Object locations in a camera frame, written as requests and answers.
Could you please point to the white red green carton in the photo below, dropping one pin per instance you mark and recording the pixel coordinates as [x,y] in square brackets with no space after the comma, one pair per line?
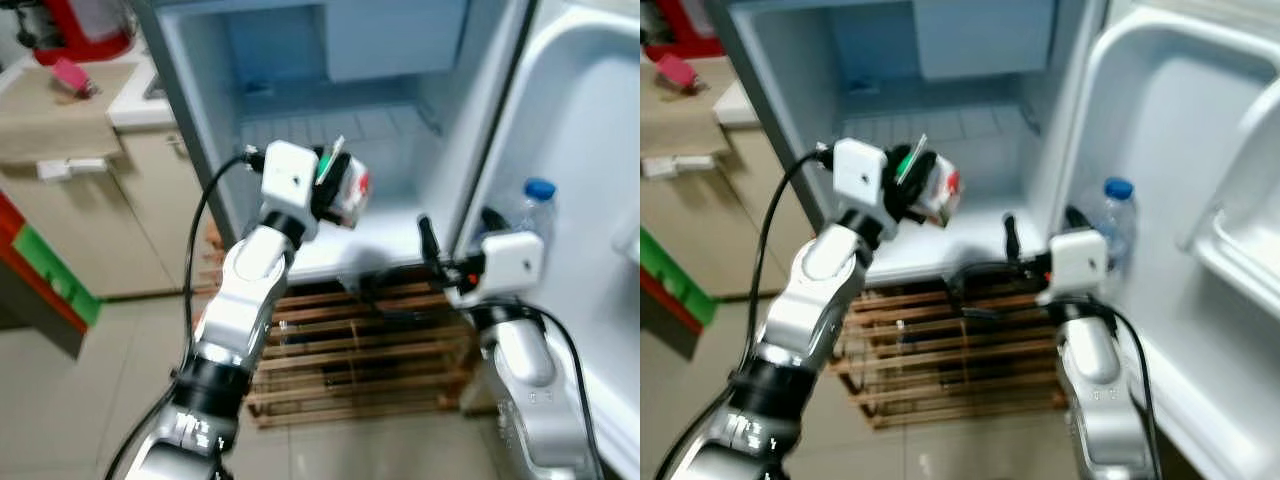
[352,195]
[942,198]

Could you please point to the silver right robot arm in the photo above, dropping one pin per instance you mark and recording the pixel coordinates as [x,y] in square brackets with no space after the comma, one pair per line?
[525,375]
[1092,365]

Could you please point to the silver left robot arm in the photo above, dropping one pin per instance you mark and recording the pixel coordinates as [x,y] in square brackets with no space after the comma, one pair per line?
[240,295]
[815,295]

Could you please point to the clear glass fridge shelf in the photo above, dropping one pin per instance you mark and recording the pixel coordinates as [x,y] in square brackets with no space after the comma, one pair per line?
[950,125]
[350,125]

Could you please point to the white fridge cabinet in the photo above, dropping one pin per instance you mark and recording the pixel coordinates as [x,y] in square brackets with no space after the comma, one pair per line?
[390,180]
[985,170]

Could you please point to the white fridge door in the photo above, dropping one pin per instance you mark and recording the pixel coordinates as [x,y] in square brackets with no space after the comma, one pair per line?
[580,150]
[1160,140]

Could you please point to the white fridge door shelf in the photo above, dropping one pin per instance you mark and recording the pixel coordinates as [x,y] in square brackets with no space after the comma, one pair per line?
[1245,230]

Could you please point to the clear blue-capped water bottle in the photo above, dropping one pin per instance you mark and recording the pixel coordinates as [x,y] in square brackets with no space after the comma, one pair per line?
[1118,215]
[538,212]

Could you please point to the wooden slatted rack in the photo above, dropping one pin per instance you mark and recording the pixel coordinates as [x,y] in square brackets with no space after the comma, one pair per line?
[340,360]
[950,370]

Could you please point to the white freezer compartment flap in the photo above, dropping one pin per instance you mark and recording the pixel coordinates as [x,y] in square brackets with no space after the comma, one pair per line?
[390,35]
[980,35]

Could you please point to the beige kitchen cabinet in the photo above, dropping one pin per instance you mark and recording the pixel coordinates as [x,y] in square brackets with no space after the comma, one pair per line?
[720,215]
[90,230]

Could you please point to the green and red box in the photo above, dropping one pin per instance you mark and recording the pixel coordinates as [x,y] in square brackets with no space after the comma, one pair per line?
[55,275]
[675,280]

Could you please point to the small pink item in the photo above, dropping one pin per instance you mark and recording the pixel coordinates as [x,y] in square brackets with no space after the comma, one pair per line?
[678,70]
[72,76]

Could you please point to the red kitchen appliance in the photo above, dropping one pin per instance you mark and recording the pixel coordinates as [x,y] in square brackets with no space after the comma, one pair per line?
[85,25]
[690,22]

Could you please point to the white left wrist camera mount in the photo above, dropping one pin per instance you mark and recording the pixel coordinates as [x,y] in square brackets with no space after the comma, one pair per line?
[290,178]
[860,175]

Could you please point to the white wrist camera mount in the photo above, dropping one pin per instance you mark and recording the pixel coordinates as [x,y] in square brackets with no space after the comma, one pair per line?
[290,178]
[860,175]
[1080,265]
[515,262]

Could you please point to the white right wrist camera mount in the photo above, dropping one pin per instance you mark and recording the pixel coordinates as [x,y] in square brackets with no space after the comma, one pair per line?
[1080,265]
[515,262]

